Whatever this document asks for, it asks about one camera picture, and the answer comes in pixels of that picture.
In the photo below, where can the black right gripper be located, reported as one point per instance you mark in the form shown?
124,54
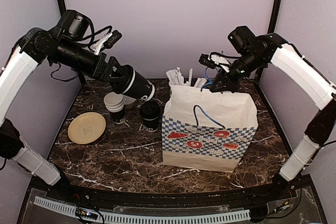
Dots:
229,83

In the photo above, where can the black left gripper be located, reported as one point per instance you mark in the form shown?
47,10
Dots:
105,75

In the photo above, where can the black coffee cup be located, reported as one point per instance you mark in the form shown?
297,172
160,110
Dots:
151,124
133,84

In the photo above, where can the stack of paper cups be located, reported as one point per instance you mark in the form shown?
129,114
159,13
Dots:
115,105

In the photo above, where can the checkered paper bag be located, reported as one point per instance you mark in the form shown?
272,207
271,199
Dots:
207,131

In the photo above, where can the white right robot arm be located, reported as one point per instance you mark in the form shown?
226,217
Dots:
271,49

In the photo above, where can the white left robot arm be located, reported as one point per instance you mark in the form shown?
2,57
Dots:
57,45

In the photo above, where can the white ceramic bowl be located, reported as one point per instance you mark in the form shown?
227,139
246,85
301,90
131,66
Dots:
129,102

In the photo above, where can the bundle of wrapped straws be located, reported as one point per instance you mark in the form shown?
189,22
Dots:
176,78

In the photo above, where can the beige round plate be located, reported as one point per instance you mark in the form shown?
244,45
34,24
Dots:
86,128

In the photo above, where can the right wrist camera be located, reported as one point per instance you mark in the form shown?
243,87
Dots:
241,38

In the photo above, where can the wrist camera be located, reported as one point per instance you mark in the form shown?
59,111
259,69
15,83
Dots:
73,24
241,38

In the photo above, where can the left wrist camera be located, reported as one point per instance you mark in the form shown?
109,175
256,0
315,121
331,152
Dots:
73,24

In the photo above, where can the black front rail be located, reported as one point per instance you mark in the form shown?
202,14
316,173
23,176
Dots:
248,197

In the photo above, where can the white slotted cable duct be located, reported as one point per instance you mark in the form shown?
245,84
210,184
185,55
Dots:
140,215

